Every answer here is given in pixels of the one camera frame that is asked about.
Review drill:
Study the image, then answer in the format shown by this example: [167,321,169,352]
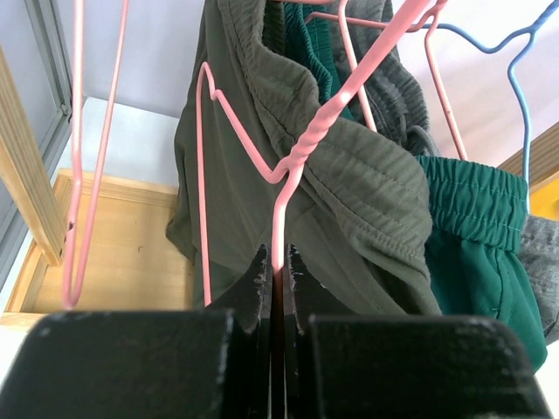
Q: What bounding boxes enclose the pink wire hanger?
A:
[62,0,129,310]
[305,0,468,160]
[270,1,446,273]
[196,61,287,306]

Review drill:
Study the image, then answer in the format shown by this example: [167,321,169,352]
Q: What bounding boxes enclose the yellow plastic tray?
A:
[529,179,559,221]

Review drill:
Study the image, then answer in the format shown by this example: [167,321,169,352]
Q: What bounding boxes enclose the grey shorts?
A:
[344,0,559,341]

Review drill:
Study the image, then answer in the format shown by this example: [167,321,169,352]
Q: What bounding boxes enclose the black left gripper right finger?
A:
[284,246,550,418]

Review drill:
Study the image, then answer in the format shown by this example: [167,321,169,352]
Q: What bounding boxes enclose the teal green shorts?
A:
[293,18,547,368]

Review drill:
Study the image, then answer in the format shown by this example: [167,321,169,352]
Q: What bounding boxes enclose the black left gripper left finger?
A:
[1,246,272,418]

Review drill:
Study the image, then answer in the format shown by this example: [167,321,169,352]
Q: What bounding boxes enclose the blue wire hanger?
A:
[405,0,559,215]

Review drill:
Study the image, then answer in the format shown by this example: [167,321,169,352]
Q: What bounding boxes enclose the olive green shorts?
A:
[166,1,440,315]

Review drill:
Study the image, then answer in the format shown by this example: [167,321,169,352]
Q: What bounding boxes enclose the wooden clothes rack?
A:
[1,59,193,328]

